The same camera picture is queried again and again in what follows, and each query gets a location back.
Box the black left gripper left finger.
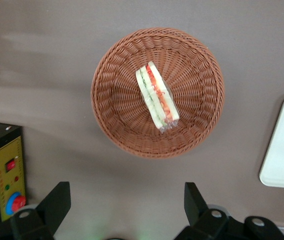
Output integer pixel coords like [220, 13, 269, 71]
[10, 181, 72, 240]

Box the black control box yellow panel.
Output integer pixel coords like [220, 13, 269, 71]
[0, 119, 28, 224]

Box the brown woven wicker basket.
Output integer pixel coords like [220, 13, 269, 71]
[90, 27, 226, 160]

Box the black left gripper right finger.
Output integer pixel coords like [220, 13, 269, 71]
[184, 182, 231, 240]

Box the plastic-wrapped sandwich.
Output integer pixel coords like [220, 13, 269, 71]
[135, 61, 180, 134]

